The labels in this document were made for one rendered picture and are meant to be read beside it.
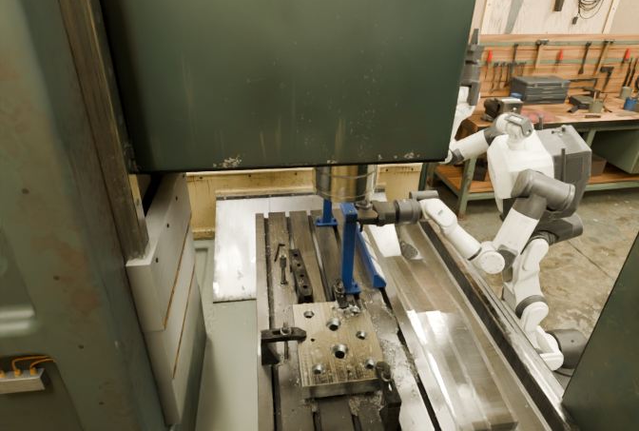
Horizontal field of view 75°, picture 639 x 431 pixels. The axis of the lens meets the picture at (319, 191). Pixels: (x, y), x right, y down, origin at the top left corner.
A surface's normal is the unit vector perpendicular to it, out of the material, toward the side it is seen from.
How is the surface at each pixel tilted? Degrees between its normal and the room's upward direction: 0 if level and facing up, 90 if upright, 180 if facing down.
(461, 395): 7
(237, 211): 24
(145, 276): 90
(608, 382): 90
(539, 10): 90
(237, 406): 0
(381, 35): 90
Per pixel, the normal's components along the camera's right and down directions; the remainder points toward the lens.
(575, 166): -0.16, 0.55
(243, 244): 0.07, -0.60
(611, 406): -0.99, 0.05
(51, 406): 0.14, 0.48
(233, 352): 0.02, -0.88
